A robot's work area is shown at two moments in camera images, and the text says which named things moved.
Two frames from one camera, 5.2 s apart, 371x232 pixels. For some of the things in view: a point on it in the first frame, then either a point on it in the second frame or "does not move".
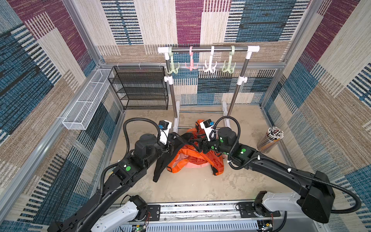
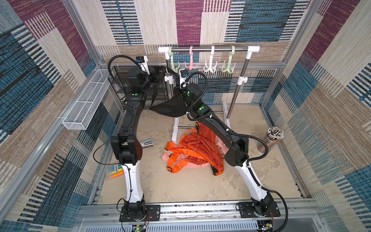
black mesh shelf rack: x=140 y=87 does not move
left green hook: x=175 y=71 does not move
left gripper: x=170 y=142 -> x=153 y=74
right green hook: x=230 y=69 does not move
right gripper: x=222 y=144 -> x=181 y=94
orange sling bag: x=189 y=156 does not move
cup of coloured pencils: x=273 y=136 does not move
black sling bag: x=179 y=143 -> x=175 y=108
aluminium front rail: x=223 y=217 does not move
